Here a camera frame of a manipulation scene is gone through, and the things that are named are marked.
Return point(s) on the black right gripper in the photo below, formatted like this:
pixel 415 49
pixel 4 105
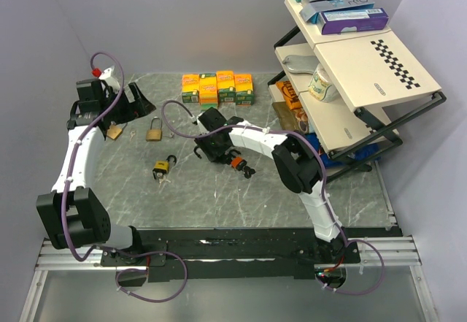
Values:
pixel 203 142

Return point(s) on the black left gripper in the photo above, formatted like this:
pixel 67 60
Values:
pixel 140 107

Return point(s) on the large brass padlock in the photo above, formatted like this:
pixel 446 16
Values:
pixel 154 132

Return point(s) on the black padlock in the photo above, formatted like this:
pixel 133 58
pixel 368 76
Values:
pixel 198 152

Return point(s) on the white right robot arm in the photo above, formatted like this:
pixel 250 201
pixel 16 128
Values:
pixel 299 167

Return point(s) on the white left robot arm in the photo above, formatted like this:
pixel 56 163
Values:
pixel 72 210

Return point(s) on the orange padlock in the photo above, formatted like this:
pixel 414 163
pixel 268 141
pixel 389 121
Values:
pixel 240 164

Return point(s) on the orange sponge pack stack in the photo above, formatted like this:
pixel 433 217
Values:
pixel 221 87

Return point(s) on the yellow padlock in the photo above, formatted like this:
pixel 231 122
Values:
pixel 162 168

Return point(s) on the brown snack bag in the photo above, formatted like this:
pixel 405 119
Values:
pixel 292 120

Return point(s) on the orange snack bag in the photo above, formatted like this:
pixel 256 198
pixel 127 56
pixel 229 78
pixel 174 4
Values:
pixel 288 93

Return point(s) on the silver foil pouch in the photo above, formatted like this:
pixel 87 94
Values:
pixel 300 64

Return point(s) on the cream tiered shelf rack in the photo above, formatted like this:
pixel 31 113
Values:
pixel 381 84

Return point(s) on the blue bag under shelf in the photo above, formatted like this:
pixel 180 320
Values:
pixel 317 146

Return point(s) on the grey R.O.C.S. toothpaste box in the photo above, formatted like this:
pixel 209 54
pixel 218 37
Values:
pixel 312 8

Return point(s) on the purple toothpaste box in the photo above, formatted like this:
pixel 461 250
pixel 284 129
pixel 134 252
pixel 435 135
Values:
pixel 353 20

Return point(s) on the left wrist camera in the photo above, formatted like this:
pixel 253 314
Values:
pixel 108 76

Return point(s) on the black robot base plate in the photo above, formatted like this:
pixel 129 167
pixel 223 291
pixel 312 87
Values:
pixel 173 254

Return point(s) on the aluminium rail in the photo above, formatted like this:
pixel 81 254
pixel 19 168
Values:
pixel 63 289

